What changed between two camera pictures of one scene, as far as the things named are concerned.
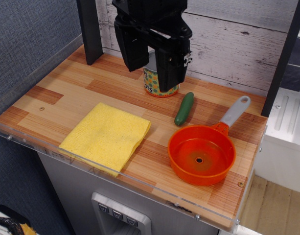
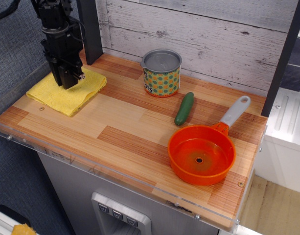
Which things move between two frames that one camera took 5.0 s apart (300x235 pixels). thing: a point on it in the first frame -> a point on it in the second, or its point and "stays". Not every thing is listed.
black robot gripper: x=163 y=16 -> x=63 y=45
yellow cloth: x=102 y=139 -> x=67 y=102
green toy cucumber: x=184 y=109 stays
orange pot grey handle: x=201 y=154 stays
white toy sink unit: x=282 y=157 stays
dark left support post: x=88 y=13 stays
